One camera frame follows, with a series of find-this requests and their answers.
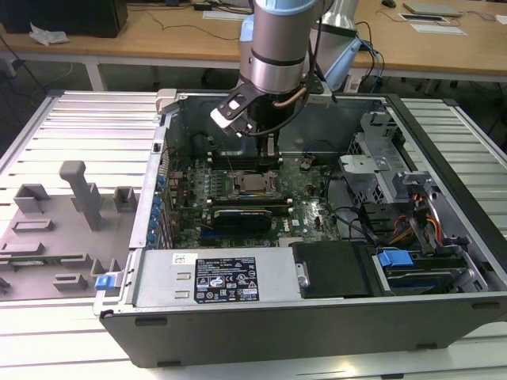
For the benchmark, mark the black power adapter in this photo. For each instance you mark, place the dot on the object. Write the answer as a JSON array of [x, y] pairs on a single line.
[[201, 7]]

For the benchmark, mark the light wooden desk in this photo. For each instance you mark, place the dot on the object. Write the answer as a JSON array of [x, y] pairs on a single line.
[[158, 43], [435, 51]]

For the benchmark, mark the green motherboard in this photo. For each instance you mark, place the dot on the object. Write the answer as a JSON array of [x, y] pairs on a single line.
[[309, 213]]

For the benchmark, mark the black graphics card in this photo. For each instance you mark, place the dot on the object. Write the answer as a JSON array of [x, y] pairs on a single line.
[[243, 225]]

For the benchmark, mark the hard disk in blue carrier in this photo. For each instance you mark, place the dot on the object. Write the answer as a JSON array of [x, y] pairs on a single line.
[[394, 259]]

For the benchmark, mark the blue case latch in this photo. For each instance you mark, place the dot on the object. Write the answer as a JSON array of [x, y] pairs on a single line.
[[104, 283]]

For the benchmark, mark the black open PC case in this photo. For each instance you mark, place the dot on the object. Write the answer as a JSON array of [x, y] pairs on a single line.
[[277, 336]]

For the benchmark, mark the grey parts rack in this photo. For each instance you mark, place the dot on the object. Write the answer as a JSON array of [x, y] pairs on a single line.
[[59, 237]]

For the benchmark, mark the CPU socket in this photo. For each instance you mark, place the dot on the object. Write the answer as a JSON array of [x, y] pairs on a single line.
[[255, 194]]

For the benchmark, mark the silver laptop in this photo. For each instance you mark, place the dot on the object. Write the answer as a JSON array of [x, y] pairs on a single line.
[[431, 8]]

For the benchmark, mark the green RAM stick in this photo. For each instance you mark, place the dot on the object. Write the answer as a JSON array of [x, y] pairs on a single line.
[[35, 261]]

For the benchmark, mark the silver power supply unit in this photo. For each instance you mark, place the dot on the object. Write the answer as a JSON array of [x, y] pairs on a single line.
[[166, 277]]

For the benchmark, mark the silver CPU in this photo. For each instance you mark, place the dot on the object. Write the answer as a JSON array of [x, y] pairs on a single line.
[[255, 184]]

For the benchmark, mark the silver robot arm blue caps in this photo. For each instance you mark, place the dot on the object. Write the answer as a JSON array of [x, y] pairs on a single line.
[[273, 47]]

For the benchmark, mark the white tag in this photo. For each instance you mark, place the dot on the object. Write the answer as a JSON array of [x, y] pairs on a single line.
[[353, 84]]

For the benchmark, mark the black computer mouse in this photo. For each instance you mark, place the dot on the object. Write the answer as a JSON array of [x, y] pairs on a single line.
[[389, 3]]

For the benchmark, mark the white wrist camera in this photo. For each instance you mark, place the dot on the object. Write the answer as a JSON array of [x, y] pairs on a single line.
[[226, 118]]

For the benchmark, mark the silver metal drive cage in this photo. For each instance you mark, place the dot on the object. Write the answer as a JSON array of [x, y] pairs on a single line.
[[364, 174]]

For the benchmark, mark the blue expansion slot clip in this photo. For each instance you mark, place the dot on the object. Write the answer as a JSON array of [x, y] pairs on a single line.
[[157, 204], [161, 185], [154, 223], [152, 237]]

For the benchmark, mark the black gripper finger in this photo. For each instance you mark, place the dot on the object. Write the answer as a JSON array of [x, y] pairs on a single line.
[[276, 150], [261, 150]]

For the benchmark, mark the thin metal locking lever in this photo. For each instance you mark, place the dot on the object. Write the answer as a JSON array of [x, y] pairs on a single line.
[[229, 163]]

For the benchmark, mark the crumpled white paper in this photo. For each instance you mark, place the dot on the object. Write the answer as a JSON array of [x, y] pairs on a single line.
[[47, 36]]

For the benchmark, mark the black computer tower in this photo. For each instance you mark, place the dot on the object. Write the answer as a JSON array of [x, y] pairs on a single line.
[[79, 17]]

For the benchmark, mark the black plastic shroud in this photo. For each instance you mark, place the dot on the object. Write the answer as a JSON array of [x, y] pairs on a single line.
[[336, 269]]

